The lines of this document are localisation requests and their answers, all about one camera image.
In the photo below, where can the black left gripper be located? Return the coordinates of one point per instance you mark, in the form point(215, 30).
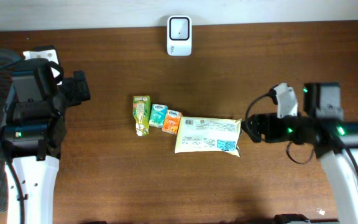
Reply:
point(79, 86)

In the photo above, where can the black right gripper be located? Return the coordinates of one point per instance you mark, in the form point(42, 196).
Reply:
point(257, 128)

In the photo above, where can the green juice carton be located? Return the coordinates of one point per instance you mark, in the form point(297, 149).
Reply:
point(141, 113)

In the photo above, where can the orange tissue pack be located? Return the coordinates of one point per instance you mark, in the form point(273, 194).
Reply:
point(172, 121)

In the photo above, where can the teal tissue pack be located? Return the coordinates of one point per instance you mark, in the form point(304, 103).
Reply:
point(157, 115)

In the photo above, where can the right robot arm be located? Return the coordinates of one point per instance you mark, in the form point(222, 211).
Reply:
point(334, 140)

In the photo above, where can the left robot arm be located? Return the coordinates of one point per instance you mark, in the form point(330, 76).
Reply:
point(32, 135)

